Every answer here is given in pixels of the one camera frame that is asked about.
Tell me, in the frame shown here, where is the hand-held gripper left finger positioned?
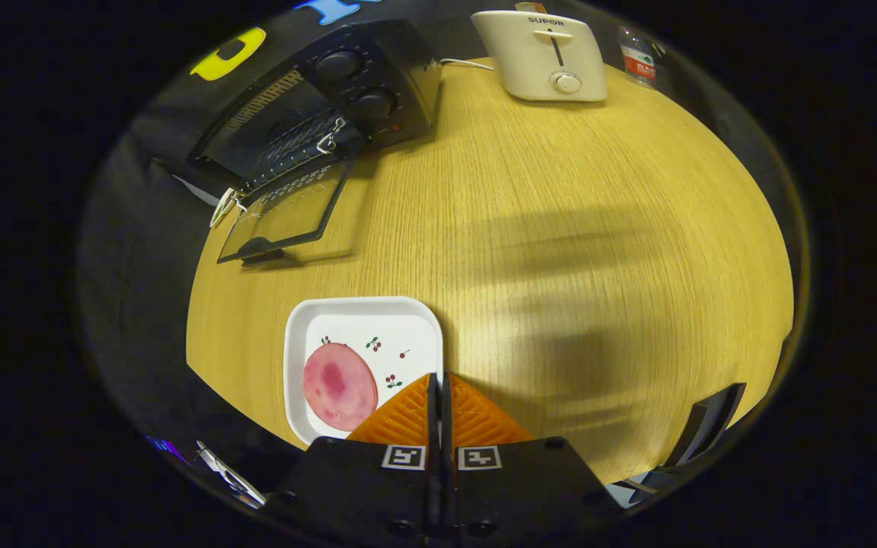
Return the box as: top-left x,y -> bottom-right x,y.
263,373 -> 439,543

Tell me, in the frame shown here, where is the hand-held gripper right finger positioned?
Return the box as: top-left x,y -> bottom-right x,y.
442,373 -> 626,543

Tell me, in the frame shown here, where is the pink ham slice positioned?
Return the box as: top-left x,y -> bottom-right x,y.
302,342 -> 379,432

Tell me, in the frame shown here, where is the white square plate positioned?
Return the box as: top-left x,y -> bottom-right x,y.
283,296 -> 445,446

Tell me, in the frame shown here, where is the black toaster oven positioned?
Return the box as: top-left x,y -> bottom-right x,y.
187,19 -> 443,267

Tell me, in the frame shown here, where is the metal oven rack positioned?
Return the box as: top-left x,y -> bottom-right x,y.
244,107 -> 348,191

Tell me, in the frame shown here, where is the white pop-up toaster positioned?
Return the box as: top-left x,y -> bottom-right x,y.
471,9 -> 608,103

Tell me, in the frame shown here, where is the silver metallic object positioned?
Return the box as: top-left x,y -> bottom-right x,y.
195,440 -> 268,509

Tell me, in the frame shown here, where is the clear plastic water bottle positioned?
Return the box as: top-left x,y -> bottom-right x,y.
619,25 -> 659,86

